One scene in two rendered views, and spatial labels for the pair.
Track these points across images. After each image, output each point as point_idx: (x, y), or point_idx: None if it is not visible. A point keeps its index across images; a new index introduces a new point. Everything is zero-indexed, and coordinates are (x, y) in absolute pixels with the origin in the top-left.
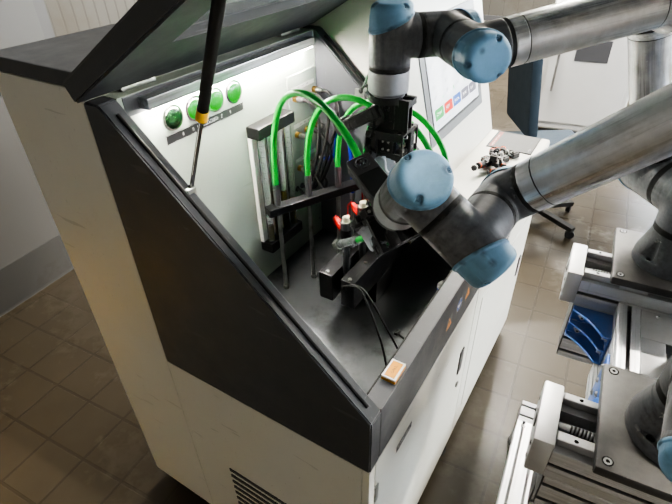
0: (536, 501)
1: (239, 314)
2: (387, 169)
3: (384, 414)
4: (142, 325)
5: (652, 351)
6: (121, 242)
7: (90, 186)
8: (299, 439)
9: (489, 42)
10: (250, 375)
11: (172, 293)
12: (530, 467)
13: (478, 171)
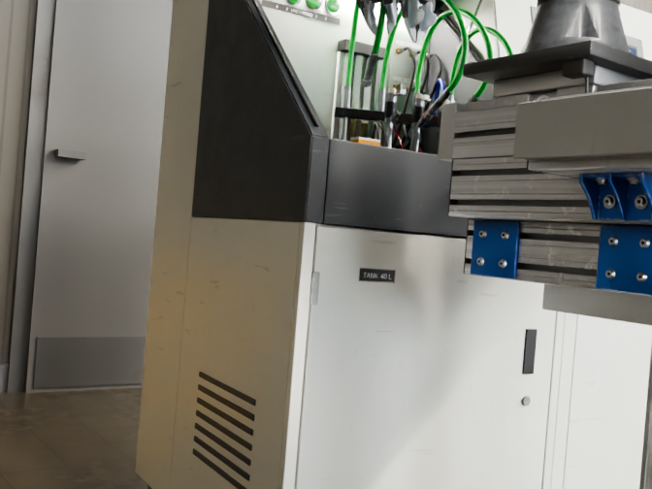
0: (450, 211)
1: (250, 80)
2: (425, 20)
3: (335, 154)
4: (186, 177)
5: None
6: (199, 74)
7: (196, 29)
8: (262, 227)
9: None
10: (244, 161)
11: (215, 103)
12: (441, 153)
13: None
